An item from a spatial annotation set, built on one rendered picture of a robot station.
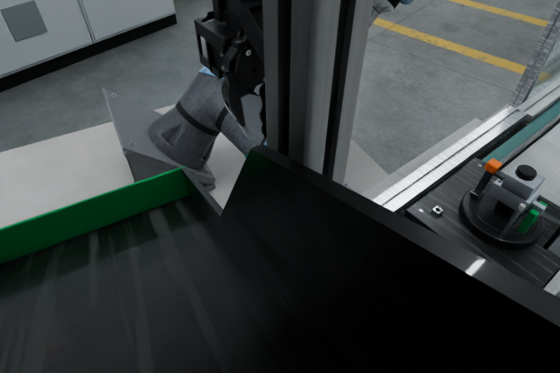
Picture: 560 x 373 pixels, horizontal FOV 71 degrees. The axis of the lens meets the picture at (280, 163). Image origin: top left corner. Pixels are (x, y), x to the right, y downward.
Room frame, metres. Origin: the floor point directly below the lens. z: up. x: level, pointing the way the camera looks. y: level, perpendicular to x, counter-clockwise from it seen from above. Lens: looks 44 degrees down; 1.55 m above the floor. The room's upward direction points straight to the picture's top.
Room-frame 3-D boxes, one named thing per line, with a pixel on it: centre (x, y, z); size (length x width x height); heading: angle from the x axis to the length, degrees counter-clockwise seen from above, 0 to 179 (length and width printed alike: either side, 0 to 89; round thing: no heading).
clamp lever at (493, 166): (0.49, -0.38, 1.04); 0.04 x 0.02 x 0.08; 38
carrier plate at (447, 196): (0.46, -0.41, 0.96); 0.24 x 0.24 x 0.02; 38
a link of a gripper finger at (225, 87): (0.37, 0.04, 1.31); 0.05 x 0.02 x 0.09; 128
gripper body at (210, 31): (0.40, 0.04, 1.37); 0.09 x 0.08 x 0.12; 38
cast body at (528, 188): (0.45, -0.42, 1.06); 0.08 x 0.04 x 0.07; 40
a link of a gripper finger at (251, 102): (0.39, 0.05, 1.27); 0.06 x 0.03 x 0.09; 38
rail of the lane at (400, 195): (0.54, -0.26, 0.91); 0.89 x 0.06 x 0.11; 128
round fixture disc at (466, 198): (0.46, -0.41, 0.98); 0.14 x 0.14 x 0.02
